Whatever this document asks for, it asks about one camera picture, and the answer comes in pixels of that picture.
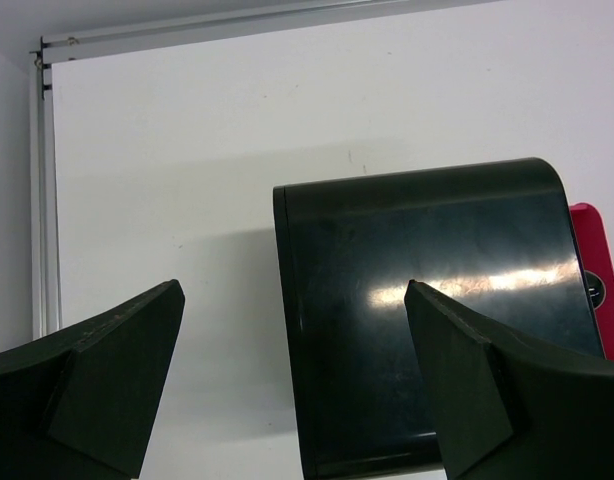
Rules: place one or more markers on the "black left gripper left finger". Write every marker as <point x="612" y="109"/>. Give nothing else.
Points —
<point x="81" y="403"/>

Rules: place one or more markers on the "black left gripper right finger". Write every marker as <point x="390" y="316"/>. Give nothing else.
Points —
<point x="508" y="405"/>

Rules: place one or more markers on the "black drawer cabinet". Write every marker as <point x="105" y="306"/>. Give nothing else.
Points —
<point x="374" y="270"/>

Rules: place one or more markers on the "pink top drawer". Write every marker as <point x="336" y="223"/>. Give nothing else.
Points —
<point x="598" y="268"/>

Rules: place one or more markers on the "aluminium table frame rail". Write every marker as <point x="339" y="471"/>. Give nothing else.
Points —
<point x="156" y="147"/>

